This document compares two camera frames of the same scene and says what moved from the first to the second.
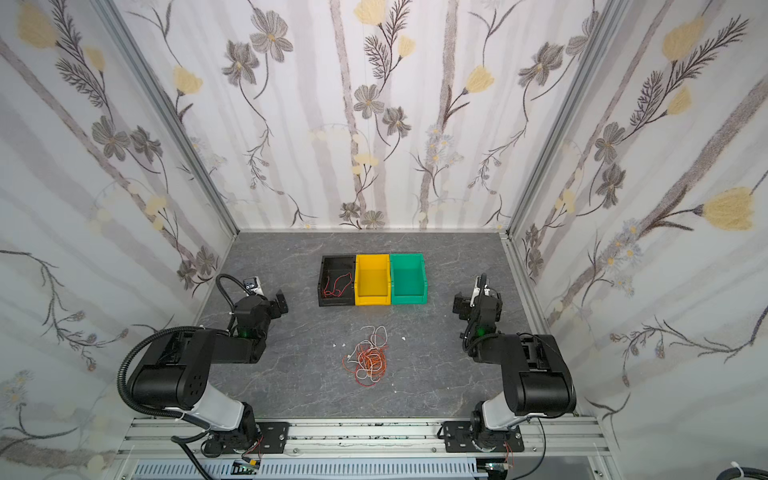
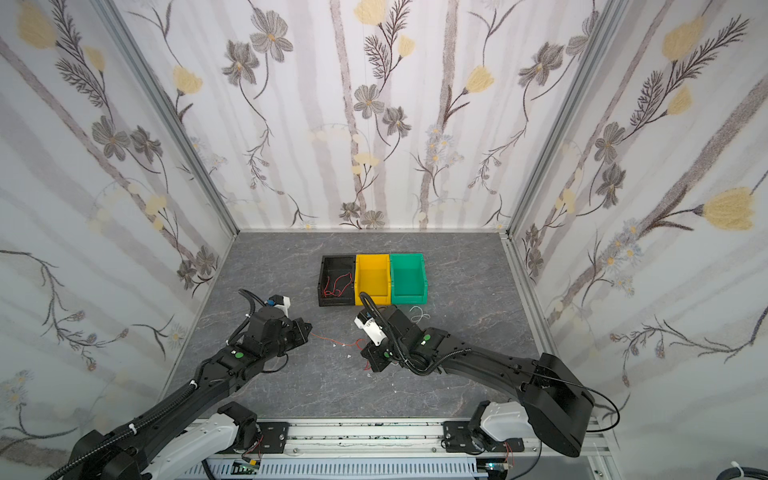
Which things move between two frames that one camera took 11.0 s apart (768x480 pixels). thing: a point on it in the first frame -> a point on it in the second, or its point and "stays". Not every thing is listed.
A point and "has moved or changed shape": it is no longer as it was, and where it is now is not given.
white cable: [368, 355] has moved or changed shape
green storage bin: [408, 279] stays
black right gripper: [480, 298] -> [375, 352]
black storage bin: [336, 287] stays
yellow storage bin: [372, 280] stays
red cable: [368, 361] -> [367, 366]
